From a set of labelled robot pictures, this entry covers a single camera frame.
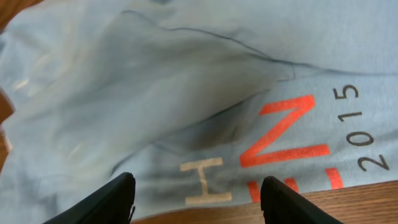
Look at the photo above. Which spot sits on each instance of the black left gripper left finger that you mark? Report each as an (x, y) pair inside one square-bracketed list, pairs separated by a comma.
[(112, 203)]

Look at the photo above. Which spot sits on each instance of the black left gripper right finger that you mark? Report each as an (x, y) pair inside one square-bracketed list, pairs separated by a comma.
[(281, 205)]

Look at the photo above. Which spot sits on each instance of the light blue printed t-shirt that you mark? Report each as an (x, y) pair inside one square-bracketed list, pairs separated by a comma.
[(199, 100)]

